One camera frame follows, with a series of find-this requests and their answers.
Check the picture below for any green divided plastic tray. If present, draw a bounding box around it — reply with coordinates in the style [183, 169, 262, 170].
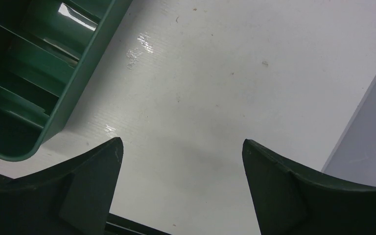
[0, 0, 131, 162]

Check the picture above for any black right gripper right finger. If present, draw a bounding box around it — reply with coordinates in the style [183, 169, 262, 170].
[242, 139, 376, 235]

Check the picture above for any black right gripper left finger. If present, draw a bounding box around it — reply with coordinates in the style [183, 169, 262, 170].
[0, 137, 123, 235]

